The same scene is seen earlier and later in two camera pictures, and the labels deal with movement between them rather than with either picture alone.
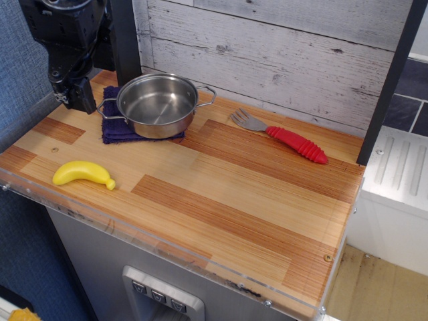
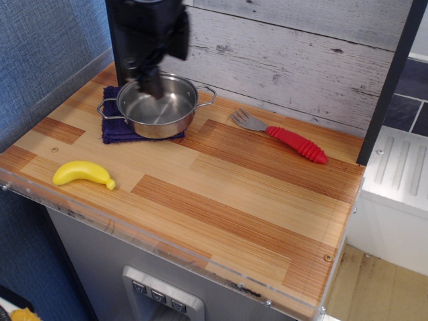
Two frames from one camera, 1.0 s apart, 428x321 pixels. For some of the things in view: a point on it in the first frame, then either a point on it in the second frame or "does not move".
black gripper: (73, 55) to (146, 33)
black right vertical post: (391, 80) does not move
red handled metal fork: (290, 141) does not move
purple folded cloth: (116, 130) does not move
